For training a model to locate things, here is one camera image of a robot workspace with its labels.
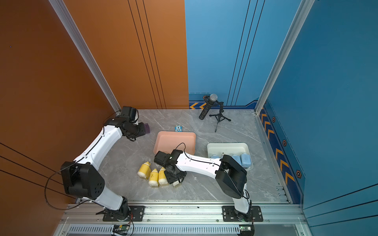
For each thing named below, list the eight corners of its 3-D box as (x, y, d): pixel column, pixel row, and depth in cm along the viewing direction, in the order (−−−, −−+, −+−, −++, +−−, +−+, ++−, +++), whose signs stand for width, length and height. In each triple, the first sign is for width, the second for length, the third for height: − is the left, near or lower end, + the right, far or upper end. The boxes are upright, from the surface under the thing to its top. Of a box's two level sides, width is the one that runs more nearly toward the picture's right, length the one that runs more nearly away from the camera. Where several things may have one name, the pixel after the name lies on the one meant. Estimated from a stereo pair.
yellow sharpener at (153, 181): (151, 188, 83) (148, 183, 77) (154, 173, 88) (151, 168, 82) (159, 188, 83) (156, 183, 77) (161, 173, 88) (158, 168, 82)
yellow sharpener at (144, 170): (140, 178, 87) (136, 173, 81) (147, 165, 92) (144, 160, 86) (148, 180, 86) (144, 176, 81) (154, 167, 91) (151, 162, 86)
